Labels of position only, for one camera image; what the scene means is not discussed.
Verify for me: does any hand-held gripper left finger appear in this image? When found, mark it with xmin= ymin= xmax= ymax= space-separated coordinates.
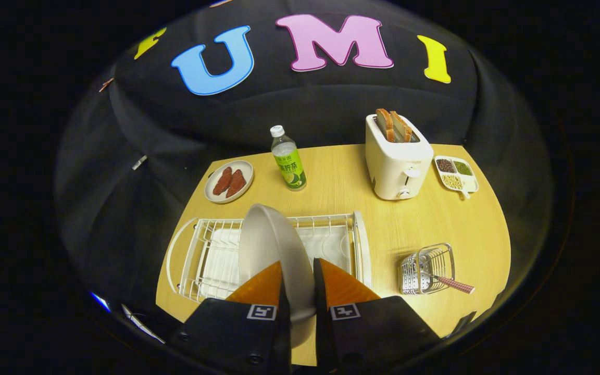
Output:
xmin=170 ymin=260 xmax=293 ymax=375

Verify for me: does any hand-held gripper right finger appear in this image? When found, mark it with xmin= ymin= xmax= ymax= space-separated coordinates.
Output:
xmin=313 ymin=258 xmax=442 ymax=375

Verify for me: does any grey round plate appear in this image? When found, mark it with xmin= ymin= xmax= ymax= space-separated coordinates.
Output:
xmin=238 ymin=204 xmax=317 ymax=348

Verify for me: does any white wire dish rack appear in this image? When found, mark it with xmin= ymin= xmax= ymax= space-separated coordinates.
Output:
xmin=166 ymin=211 xmax=372 ymax=304

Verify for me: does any metal wire basket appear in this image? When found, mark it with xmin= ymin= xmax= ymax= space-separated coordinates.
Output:
xmin=399 ymin=243 xmax=456 ymax=296

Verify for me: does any spoon with checked handle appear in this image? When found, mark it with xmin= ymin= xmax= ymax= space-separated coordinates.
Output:
xmin=419 ymin=263 xmax=476 ymax=295

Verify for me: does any white divided dish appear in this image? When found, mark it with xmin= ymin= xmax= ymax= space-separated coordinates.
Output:
xmin=434 ymin=155 xmax=479 ymax=199

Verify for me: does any red meat slice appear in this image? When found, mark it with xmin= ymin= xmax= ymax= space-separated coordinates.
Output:
xmin=226 ymin=169 xmax=247 ymax=198
xmin=212 ymin=167 xmax=233 ymax=196

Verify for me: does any green label drink bottle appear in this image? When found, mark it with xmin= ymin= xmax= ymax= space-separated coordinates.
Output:
xmin=270 ymin=125 xmax=307 ymax=192

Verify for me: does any small beige saucer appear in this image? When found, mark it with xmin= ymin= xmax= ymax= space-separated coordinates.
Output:
xmin=204 ymin=160 xmax=255 ymax=204

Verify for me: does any white toaster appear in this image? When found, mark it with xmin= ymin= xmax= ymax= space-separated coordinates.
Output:
xmin=365 ymin=113 xmax=434 ymax=201

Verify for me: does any toast slice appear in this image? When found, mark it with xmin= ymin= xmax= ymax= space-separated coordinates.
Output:
xmin=390 ymin=111 xmax=413 ymax=143
xmin=376 ymin=108 xmax=396 ymax=143

